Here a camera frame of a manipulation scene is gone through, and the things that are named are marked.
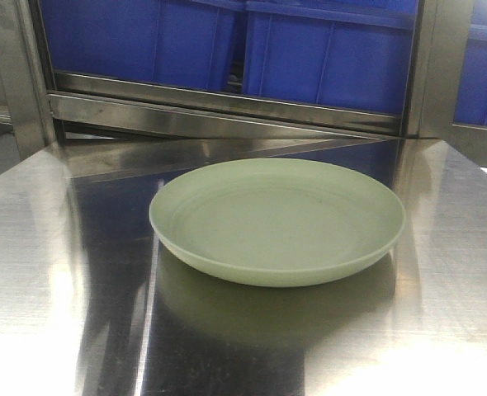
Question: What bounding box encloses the green round plate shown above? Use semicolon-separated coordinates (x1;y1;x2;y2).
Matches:
149;158;406;287

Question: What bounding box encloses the blue plastic bin left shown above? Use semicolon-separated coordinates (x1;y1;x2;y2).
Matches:
40;1;245;91

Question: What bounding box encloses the blue plastic bin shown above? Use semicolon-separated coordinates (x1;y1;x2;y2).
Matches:
40;1;245;91
454;1;487;126
242;1;415;115

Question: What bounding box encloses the blue plastic bin middle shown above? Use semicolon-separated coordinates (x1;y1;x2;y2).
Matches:
242;1;415;115

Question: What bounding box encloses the blue plastic bin right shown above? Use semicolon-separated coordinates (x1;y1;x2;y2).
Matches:
454;1;487;126

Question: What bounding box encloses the stainless steel shelf frame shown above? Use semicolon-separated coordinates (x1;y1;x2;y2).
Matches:
0;1;487;167

